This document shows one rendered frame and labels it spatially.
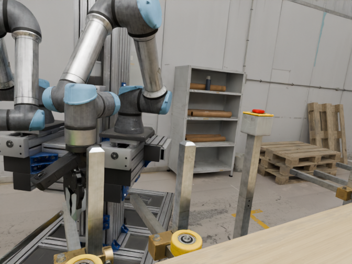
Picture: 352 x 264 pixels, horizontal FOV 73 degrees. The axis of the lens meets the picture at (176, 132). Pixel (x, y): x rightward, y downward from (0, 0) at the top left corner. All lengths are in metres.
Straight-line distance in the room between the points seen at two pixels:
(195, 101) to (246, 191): 2.86
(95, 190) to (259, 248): 0.43
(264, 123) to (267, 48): 3.68
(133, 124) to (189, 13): 2.69
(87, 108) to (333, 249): 0.72
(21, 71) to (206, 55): 3.01
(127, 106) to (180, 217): 0.63
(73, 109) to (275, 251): 0.61
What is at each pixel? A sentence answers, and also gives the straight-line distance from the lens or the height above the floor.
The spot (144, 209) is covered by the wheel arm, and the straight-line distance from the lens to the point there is 0.92.
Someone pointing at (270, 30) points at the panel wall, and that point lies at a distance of 4.49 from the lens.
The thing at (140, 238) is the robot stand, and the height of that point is 0.21.
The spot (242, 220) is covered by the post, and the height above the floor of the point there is 0.85.
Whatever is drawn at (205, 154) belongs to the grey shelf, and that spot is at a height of 0.24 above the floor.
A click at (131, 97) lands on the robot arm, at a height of 1.21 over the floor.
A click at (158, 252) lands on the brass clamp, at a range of 0.76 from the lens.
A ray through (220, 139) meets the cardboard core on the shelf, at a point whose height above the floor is 0.56.
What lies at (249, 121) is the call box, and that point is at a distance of 0.80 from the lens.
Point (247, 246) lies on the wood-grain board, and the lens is 0.70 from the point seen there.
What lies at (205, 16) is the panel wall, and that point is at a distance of 3.79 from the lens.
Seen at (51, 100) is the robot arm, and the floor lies 1.21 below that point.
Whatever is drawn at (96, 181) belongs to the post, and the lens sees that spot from 0.59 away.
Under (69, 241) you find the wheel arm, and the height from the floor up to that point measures 0.85.
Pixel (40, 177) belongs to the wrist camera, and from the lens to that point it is 0.64.
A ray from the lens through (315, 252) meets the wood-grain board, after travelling 0.77.
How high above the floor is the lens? 1.29
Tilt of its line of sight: 11 degrees down
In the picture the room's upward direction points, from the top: 5 degrees clockwise
